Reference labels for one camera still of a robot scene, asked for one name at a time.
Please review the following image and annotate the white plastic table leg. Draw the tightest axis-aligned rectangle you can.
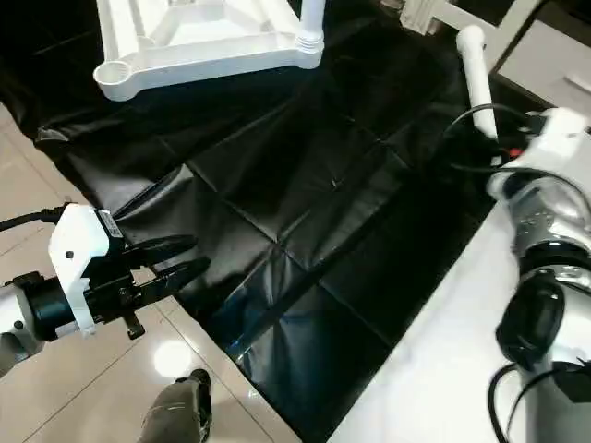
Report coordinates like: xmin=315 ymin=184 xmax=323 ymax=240
xmin=456 ymin=25 xmax=501 ymax=140
xmin=296 ymin=0 xmax=327 ymax=53

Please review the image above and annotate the dark grey robot foot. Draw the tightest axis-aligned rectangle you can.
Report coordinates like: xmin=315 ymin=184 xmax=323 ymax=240
xmin=139 ymin=369 xmax=216 ymax=443

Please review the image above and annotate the black work mat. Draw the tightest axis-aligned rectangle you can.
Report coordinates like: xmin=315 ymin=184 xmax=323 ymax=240
xmin=0 ymin=0 xmax=548 ymax=443

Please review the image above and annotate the white plastic table top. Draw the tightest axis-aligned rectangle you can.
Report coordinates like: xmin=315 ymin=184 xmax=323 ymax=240
xmin=94 ymin=0 xmax=327 ymax=103

